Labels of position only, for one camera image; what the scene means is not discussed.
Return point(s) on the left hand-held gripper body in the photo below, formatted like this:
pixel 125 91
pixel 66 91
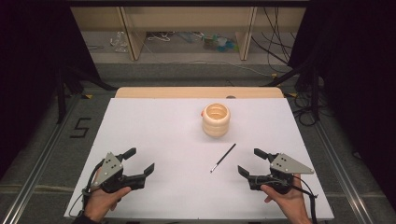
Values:
pixel 109 168

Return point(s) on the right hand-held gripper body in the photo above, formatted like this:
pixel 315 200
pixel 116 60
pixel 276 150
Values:
pixel 281 169

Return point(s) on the black pen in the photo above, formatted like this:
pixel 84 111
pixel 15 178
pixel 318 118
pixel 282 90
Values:
pixel 223 158

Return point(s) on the cream ribbed pen holder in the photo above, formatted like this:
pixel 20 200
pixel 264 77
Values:
pixel 216 121

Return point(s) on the person's left hand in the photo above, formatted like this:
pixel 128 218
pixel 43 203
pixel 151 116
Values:
pixel 100 202

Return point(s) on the person's right hand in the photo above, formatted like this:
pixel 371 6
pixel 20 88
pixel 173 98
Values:
pixel 289 205

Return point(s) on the white table sheet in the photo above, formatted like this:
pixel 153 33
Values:
pixel 174 174

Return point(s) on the black stand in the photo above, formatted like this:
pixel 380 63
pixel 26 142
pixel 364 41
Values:
pixel 315 93
pixel 61 99

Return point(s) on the wooden table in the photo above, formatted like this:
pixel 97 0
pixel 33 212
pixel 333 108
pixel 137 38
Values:
pixel 186 92

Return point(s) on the clear plastic bag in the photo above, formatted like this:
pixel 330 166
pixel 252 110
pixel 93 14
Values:
pixel 119 42

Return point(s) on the pile of colourful items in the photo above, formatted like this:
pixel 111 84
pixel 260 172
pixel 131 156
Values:
pixel 219 43

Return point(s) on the wooden shelf unit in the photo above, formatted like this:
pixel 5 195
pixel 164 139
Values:
pixel 193 18

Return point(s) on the metal floor rail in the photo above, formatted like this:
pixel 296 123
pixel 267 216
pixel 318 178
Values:
pixel 34 177
pixel 345 174

